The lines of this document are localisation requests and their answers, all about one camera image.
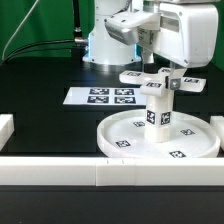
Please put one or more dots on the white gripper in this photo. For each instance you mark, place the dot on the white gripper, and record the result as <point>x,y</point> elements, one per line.
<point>187,37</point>

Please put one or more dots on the white cross-shaped table base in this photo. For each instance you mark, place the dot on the white cross-shaped table base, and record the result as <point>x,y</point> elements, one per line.
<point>150,83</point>

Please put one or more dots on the white round table top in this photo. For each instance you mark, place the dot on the white round table top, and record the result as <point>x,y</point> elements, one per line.
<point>128,134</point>

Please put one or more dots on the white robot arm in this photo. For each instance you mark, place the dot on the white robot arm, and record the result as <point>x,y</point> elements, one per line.
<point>113,42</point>

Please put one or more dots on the white marker sheet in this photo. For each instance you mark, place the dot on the white marker sheet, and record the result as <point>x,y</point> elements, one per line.
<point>104,96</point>

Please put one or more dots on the white right barrier block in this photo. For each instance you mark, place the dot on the white right barrier block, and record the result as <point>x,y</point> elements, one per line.
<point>217,122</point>

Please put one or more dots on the white barrier block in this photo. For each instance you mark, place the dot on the white barrier block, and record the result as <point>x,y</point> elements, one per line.
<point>6,128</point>
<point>217,122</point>

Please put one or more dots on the white left barrier block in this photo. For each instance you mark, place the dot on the white left barrier block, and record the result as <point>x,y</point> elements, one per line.
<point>6,128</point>

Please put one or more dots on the black vertical cable connector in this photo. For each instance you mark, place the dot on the black vertical cable connector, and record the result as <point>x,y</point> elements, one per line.
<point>77,31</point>

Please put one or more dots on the white front barrier wall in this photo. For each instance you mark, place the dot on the white front barrier wall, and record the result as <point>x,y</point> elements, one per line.
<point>73,171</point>

